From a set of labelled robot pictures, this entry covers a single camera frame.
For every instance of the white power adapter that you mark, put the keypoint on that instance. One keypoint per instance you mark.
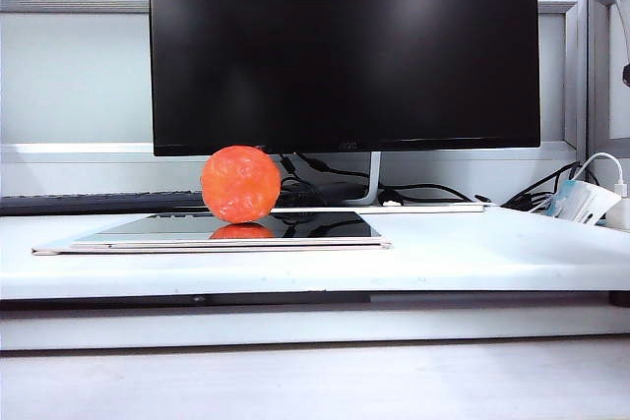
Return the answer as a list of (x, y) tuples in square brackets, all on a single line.
[(621, 208)]

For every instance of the white monitor stand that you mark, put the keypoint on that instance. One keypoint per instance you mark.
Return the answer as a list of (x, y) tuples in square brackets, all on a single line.
[(374, 179)]

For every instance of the dark computer keyboard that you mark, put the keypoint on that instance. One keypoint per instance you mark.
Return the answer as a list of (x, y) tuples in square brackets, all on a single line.
[(98, 201)]

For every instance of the orange fruit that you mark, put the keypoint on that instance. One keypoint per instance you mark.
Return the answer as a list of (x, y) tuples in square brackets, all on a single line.
[(241, 183)]

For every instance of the black computer monitor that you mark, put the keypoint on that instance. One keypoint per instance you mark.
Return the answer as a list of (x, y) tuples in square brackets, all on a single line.
[(344, 46)]

